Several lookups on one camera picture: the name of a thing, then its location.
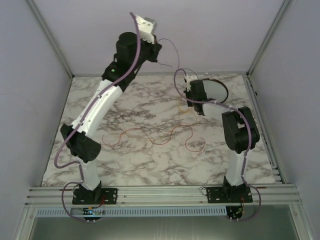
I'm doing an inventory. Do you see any purple long wire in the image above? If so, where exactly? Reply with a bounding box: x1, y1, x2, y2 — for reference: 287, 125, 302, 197
156, 38, 181, 71

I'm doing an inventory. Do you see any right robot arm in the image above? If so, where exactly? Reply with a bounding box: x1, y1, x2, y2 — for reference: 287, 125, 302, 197
184, 78, 260, 204

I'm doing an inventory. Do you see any red long wire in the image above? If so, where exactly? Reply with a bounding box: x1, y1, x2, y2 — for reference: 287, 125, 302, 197
101, 124, 206, 153

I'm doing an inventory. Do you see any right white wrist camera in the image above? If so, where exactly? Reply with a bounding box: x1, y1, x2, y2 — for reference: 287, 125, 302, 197
184, 74, 198, 92

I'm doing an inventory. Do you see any aluminium corner post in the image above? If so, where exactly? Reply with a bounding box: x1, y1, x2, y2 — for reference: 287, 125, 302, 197
246, 0, 295, 78
26, 0, 74, 79

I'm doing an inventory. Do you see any grey slotted cable duct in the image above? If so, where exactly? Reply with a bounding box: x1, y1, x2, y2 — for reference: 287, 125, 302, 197
36, 206, 227, 218

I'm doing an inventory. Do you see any coloured wire bundle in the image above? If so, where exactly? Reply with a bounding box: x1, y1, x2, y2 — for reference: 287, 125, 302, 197
176, 97, 198, 126

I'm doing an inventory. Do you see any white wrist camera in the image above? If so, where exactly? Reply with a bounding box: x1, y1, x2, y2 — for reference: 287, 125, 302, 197
135, 15, 157, 45
184, 74, 198, 92

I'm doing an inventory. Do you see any aluminium front rail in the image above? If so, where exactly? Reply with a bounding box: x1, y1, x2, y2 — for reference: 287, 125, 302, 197
24, 184, 302, 207

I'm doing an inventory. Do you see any left aluminium corner post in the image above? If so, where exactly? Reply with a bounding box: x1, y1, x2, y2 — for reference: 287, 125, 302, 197
26, 0, 74, 79

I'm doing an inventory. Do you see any right aluminium corner post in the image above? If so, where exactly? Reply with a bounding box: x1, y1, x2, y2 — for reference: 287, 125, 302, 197
246, 0, 295, 78

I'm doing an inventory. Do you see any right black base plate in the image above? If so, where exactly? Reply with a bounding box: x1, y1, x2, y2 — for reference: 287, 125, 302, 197
206, 185, 253, 204

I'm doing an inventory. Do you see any round brown-rimmed dish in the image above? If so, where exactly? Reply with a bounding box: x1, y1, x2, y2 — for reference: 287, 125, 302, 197
202, 78, 229, 103

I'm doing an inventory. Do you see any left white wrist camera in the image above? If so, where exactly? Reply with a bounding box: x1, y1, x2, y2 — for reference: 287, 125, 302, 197
135, 15, 157, 45

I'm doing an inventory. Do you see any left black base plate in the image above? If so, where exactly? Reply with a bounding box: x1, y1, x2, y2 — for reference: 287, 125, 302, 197
72, 187, 118, 205

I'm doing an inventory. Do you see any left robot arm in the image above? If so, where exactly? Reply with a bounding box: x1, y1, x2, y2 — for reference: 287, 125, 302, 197
60, 32, 162, 205

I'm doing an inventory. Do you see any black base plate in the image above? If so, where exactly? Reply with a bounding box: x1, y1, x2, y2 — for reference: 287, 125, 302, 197
72, 187, 118, 205
206, 185, 253, 204

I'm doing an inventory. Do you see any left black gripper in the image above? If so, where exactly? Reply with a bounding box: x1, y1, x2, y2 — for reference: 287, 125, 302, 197
130, 33, 162, 70

